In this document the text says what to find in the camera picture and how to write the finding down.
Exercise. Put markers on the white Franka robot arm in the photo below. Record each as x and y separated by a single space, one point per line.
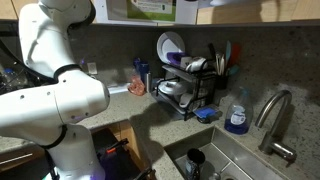
43 106

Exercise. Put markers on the stainless steel sink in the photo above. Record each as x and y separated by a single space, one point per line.
240 156

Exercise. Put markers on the wooden corner cabinet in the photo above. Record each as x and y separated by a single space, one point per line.
13 8

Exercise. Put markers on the stainless steel tumbler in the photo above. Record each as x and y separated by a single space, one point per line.
149 81

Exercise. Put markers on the blue water bottle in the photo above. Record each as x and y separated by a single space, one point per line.
143 71

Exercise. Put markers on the white mug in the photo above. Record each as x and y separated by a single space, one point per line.
186 100
197 64

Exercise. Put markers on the purple bowl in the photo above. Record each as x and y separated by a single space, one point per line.
175 57

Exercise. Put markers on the white paper mat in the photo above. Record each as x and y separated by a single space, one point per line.
116 88

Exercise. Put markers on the large white dinner plate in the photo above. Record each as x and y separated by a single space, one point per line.
168 41

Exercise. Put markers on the blue sponge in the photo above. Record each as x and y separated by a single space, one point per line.
206 112

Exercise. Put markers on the black utensil holder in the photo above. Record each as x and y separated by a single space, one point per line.
222 82

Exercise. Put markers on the black spatula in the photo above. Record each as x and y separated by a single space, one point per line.
212 51

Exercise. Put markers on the wooden utensils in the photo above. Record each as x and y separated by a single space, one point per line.
220 65

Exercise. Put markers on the teal spatula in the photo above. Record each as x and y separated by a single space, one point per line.
228 50

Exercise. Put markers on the white green poster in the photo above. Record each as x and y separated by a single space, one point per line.
146 10

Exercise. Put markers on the black mug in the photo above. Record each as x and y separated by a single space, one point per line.
194 165

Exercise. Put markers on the clear dish soap bottle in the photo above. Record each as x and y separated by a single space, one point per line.
238 116

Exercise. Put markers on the robot mounting cart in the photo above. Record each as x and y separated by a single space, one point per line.
120 163

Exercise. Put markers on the red spatula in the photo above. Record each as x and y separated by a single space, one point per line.
235 53

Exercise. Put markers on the curved steel faucet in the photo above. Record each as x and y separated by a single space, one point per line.
271 133

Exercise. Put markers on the white wall outlet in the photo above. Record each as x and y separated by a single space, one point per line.
92 68

